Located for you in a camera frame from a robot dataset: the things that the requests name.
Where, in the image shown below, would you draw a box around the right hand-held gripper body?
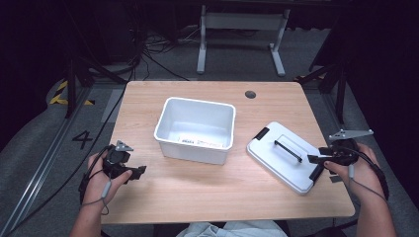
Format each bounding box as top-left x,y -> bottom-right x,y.
325,128 -> 375,167

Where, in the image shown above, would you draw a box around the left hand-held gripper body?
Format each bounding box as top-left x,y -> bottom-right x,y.
102,140 -> 134,181

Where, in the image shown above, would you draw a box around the white plastic storage bin lid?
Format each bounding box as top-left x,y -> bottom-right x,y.
246,120 -> 325,196

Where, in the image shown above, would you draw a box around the person's right hand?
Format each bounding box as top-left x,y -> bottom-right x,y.
323,142 -> 385,202

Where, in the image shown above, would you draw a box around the person's left hand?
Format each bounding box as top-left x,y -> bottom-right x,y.
82,151 -> 133,207

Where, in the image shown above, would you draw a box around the black metal stand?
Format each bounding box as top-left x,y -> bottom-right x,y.
295,60 -> 351,125

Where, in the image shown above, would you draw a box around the white paper label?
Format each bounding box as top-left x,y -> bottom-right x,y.
177,134 -> 225,149

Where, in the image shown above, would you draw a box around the white plastic storage bin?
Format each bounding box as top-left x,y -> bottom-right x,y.
153,96 -> 237,166

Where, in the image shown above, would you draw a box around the yellow black floor tape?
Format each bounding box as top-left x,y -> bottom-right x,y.
48,80 -> 97,107

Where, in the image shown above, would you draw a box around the black tripod stand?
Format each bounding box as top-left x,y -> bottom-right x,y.
63,52 -> 128,119

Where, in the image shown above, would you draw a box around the person's light grey clothing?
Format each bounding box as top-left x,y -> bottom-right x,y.
175,220 -> 290,237

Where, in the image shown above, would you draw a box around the right gripper grey cable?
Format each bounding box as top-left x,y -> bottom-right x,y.
342,146 -> 388,203

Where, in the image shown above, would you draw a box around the gripper grey cable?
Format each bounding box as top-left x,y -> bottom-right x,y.
342,146 -> 388,203
81,179 -> 113,217

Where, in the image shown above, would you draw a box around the left gripper grey cable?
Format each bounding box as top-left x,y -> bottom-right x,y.
81,179 -> 113,217

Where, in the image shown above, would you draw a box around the black left wrist strap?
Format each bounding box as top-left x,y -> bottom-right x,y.
78,146 -> 112,205

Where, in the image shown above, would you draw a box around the black wrist strap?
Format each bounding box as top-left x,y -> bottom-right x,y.
78,146 -> 112,205
368,160 -> 390,201

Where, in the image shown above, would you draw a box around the black right wrist strap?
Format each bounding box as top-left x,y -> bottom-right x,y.
368,160 -> 390,201

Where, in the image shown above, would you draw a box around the metal floor rail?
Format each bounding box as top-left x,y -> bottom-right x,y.
0,86 -> 95,237

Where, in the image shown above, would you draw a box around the bundle of black floor cables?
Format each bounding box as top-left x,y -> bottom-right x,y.
129,19 -> 202,82

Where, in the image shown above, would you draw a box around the grey metal table frame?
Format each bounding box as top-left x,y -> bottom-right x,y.
196,4 -> 292,78

